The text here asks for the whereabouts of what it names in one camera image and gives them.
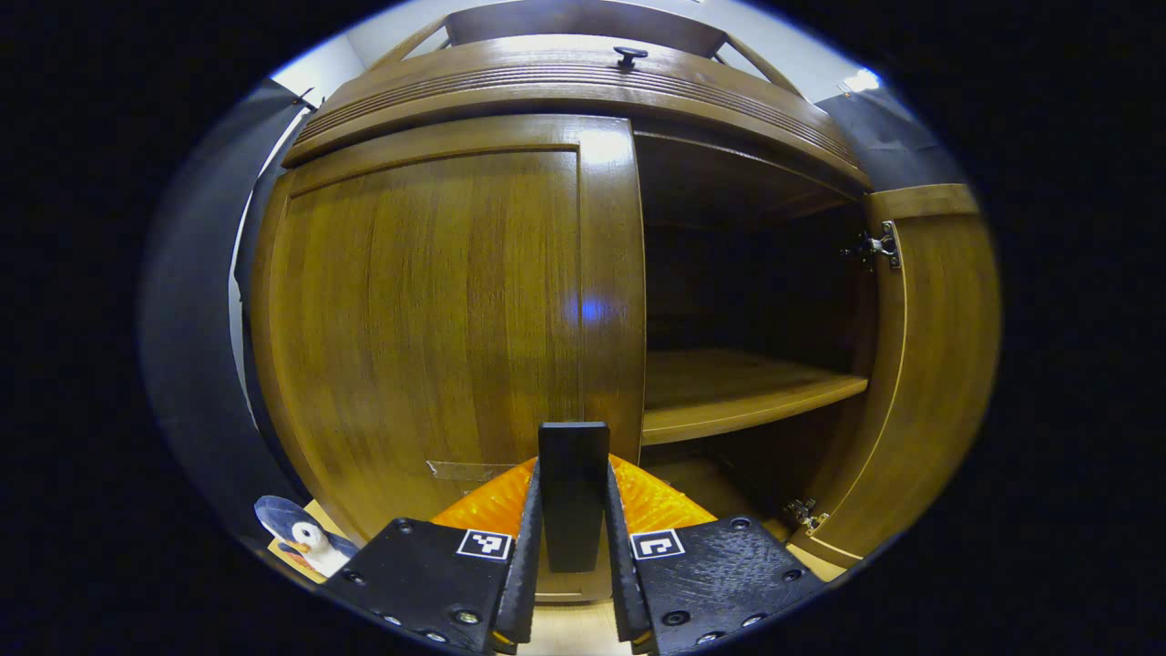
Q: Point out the metal door hinge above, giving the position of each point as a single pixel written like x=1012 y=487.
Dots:
x=876 y=246
x=806 y=515

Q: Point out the wooden inner cabinet shelf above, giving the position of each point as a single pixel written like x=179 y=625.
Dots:
x=720 y=392

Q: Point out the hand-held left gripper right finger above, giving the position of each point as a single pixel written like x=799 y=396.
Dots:
x=710 y=574

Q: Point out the wooden cabinet door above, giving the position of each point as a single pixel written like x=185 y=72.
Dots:
x=938 y=364
x=428 y=319

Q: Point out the wooden cabinet drawer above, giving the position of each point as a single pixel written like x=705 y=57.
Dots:
x=547 y=87

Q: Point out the small ceiling light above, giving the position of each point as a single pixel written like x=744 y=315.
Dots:
x=861 y=80

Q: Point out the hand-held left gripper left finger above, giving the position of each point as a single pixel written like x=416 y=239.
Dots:
x=428 y=574

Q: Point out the black drawer knob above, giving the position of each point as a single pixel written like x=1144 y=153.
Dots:
x=630 y=55

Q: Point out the wooden double-door shoe cabinet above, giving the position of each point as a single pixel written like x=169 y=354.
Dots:
x=747 y=301

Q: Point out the penguin plush toy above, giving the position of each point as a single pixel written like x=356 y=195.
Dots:
x=305 y=538

